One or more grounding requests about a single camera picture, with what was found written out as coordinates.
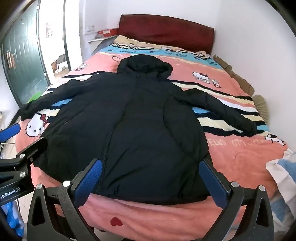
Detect woven hand fan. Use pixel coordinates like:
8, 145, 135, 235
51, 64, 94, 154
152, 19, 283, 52
252, 94, 270, 124

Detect white bedside shelf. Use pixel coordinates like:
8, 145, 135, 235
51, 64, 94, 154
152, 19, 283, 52
88, 35, 119, 55

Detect green plastic object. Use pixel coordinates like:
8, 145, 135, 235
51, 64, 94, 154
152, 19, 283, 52
26, 92, 43, 104

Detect pink cartoon printed blanket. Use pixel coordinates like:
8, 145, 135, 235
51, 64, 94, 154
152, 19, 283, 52
15, 35, 292, 241

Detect blue printed bag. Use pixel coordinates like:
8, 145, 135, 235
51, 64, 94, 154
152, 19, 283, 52
0, 199, 25, 237

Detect blue white striped cloth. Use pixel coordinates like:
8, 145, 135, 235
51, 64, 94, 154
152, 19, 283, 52
265, 148, 296, 229

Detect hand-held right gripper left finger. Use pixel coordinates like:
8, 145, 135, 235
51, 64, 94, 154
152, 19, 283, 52
26, 159, 103, 241

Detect dark red headboard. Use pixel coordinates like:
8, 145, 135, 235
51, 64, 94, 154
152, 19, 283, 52
118, 14, 215, 54

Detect black hooded jacket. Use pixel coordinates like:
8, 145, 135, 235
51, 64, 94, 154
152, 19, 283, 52
18, 54, 258, 205

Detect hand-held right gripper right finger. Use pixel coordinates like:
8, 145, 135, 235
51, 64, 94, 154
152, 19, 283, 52
199, 160, 274, 241

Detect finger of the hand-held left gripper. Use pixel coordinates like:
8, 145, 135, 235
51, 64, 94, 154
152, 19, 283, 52
0, 136, 48, 184
0, 123, 22, 142

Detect brown cardboard pieces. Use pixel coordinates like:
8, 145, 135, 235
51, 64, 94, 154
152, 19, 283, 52
213, 54, 255, 97

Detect brass door handle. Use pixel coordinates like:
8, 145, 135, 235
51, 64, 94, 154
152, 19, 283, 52
6, 50, 16, 69

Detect red box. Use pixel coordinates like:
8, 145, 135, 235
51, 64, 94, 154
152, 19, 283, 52
97, 28, 119, 37

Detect dark green door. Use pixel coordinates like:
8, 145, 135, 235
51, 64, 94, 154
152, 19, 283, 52
0, 0, 52, 105

